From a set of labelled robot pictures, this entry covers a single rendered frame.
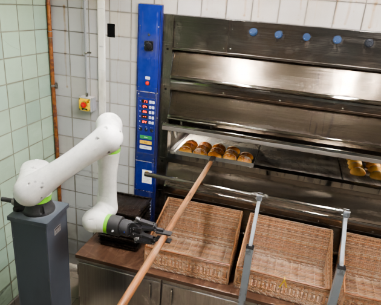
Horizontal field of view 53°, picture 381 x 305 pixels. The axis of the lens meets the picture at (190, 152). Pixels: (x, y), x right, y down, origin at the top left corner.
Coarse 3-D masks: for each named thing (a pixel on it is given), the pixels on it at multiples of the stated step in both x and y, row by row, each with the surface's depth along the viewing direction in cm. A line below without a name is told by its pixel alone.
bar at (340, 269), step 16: (160, 176) 237; (240, 192) 226; (256, 192) 225; (256, 208) 222; (320, 208) 216; (336, 208) 214; (336, 272) 201; (240, 288) 221; (336, 288) 204; (240, 304) 225; (336, 304) 207
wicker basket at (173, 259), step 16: (176, 208) 279; (208, 208) 274; (224, 208) 271; (160, 224) 268; (176, 224) 281; (192, 224) 278; (208, 224) 275; (224, 224) 273; (240, 224) 259; (176, 240) 275; (192, 240) 277; (208, 240) 276; (224, 240) 273; (144, 256) 245; (160, 256) 243; (176, 256) 239; (192, 256) 236; (208, 256) 261; (224, 256) 262; (176, 272) 243; (192, 272) 240; (208, 272) 245; (224, 272) 247
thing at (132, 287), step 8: (208, 168) 245; (200, 176) 231; (192, 192) 212; (184, 200) 202; (184, 208) 196; (176, 216) 187; (160, 240) 167; (160, 248) 164; (152, 256) 157; (144, 264) 151; (144, 272) 147; (136, 280) 142; (128, 288) 138; (136, 288) 140; (128, 296) 135; (120, 304) 131
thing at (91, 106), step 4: (80, 96) 270; (84, 96) 271; (88, 96) 272; (92, 96) 273; (80, 100) 269; (84, 100) 269; (92, 100) 269; (88, 104) 269; (92, 104) 270; (80, 108) 272; (84, 108) 271; (88, 108) 270; (92, 108) 271
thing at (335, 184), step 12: (168, 156) 273; (180, 156) 271; (240, 168) 261; (252, 168) 259; (264, 168) 258; (276, 168) 260; (300, 180) 252; (312, 180) 250; (324, 180) 248; (336, 180) 248; (348, 180) 250; (372, 192) 242
